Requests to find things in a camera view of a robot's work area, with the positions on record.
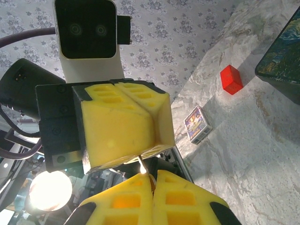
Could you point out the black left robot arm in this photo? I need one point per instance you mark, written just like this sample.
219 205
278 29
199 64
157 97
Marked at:
21 84

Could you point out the small printed card box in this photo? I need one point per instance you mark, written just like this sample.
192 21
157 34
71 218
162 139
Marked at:
197 124

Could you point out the red block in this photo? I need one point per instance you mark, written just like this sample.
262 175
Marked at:
231 80

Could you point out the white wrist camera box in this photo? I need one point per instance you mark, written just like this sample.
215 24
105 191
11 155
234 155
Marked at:
86 30

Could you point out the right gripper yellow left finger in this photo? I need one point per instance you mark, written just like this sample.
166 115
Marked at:
126 204

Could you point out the dark painted box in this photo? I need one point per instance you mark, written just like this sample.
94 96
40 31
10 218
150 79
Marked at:
281 54

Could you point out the glowing round lamp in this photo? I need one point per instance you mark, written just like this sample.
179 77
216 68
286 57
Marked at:
50 191

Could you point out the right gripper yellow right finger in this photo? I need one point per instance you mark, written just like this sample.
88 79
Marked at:
182 204

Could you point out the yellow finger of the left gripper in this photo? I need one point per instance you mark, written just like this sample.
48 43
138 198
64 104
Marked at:
112 131
164 117

